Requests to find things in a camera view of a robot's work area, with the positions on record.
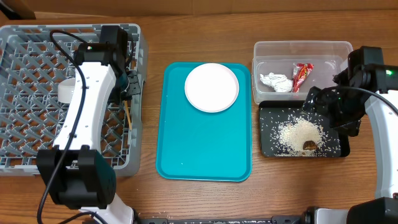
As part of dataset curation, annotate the wooden chopstick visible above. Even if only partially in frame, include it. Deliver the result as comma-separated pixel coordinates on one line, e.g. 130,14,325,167
124,100,132,131

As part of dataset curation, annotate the red snack wrapper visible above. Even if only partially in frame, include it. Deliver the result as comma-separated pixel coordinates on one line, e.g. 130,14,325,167
292,63,314,93

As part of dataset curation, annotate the grey bowl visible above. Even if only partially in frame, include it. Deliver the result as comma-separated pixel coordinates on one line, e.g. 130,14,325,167
57,78,76,104

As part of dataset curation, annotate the white tissue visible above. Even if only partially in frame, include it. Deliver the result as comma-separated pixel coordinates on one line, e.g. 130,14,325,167
260,72,293,93

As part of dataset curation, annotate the large white plate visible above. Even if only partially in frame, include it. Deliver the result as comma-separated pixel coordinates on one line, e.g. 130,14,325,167
184,63,239,113

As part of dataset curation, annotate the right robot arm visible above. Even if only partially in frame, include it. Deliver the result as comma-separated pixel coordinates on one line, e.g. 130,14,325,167
300,63,397,223

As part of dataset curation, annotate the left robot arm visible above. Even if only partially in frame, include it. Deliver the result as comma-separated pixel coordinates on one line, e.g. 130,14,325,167
37,40,142,223

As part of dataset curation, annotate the clear plastic waste bin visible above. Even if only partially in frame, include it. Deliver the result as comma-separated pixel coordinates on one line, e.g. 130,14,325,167
252,40,353,104

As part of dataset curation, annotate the black food waste tray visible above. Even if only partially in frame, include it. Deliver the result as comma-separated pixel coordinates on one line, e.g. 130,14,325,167
258,100,351,158

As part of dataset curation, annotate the brown food scrap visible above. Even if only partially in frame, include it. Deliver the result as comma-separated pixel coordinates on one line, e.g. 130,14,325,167
303,141,318,151

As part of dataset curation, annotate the spilled rice pile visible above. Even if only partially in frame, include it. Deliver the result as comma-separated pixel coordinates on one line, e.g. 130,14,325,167
261,107,341,157

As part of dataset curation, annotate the teal plastic tray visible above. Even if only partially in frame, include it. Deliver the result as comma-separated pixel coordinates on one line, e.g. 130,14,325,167
155,62,252,182

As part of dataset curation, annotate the grey plastic dish rack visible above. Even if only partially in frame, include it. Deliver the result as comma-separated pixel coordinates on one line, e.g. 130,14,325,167
1,24,148,176

